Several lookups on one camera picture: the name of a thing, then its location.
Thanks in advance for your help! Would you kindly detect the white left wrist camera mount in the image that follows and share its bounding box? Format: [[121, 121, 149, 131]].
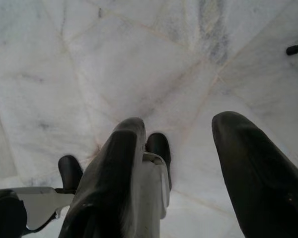
[[13, 151, 170, 230]]

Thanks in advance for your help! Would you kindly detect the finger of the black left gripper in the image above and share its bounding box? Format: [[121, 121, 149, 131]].
[[146, 133, 172, 191], [58, 155, 84, 191]]

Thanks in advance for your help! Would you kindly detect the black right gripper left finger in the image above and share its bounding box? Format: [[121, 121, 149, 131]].
[[58, 118, 146, 238]]

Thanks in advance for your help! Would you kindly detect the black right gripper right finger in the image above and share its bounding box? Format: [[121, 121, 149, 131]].
[[212, 111, 298, 238]]

